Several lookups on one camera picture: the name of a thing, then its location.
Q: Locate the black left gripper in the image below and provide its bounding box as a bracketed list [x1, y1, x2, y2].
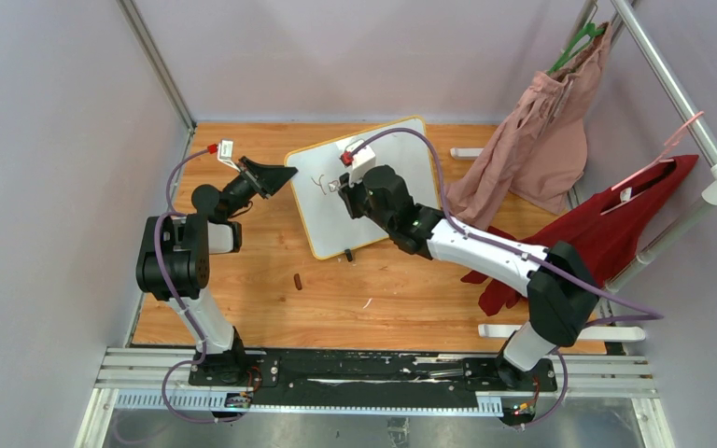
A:
[221, 159, 296, 221]

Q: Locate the yellow framed whiteboard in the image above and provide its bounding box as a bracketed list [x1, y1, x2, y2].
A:
[284, 115, 442, 262]

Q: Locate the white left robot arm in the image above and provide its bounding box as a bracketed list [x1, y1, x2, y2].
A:
[135, 157, 298, 387]

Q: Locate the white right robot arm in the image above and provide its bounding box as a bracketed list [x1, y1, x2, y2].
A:
[337, 165, 600, 390]

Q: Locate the white whiteboard eraser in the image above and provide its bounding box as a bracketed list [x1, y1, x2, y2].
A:
[450, 147, 483, 161]

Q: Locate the pink hanging garment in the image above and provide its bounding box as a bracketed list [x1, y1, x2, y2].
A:
[445, 22, 612, 228]

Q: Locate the red hanging garment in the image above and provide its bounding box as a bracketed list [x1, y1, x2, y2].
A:
[460, 154, 701, 317]

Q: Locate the green clothes hanger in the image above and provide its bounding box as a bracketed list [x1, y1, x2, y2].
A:
[546, 21, 606, 75]

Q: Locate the pink clothes hanger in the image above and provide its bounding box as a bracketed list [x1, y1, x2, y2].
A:
[611, 110, 704, 190]

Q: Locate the metal clothes rack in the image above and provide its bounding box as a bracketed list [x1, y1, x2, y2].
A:
[477, 0, 717, 346]

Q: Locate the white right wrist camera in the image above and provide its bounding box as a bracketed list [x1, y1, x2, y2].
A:
[340, 139, 376, 186]

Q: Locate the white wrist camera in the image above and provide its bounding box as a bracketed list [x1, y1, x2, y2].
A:
[216, 139, 241, 172]
[340, 139, 376, 186]

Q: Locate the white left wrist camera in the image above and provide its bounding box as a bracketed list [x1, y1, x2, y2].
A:
[216, 139, 241, 172]

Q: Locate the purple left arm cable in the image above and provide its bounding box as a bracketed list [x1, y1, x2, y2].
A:
[110, 143, 246, 446]

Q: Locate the aluminium corner frame post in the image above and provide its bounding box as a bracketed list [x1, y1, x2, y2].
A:
[116, 0, 197, 135]

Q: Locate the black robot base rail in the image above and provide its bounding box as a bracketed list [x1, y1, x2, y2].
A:
[89, 345, 660, 427]

